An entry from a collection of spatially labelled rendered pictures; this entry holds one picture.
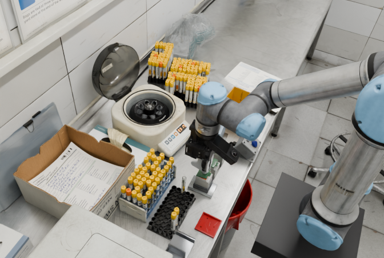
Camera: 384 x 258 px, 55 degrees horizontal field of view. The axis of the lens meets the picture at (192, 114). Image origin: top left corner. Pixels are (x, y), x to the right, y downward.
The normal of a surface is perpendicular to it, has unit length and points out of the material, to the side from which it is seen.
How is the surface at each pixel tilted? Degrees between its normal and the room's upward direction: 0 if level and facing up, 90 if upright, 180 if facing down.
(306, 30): 0
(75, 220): 0
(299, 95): 86
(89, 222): 0
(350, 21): 90
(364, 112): 82
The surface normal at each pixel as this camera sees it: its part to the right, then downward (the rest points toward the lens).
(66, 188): 0.05, -0.72
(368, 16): -0.44, 0.61
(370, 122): -0.59, 0.42
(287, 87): -0.76, -0.22
